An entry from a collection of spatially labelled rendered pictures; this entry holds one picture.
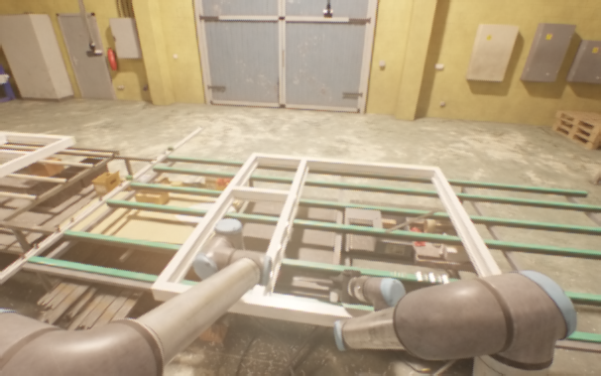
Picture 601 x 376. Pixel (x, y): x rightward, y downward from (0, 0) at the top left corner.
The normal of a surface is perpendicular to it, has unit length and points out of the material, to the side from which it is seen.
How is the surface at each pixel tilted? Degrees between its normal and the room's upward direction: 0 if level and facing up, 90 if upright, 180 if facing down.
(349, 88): 90
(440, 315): 51
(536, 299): 25
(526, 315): 45
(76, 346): 19
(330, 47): 90
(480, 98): 90
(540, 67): 90
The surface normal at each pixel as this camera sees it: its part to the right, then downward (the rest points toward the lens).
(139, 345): 0.72, -0.65
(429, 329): -0.71, -0.11
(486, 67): -0.15, 0.48
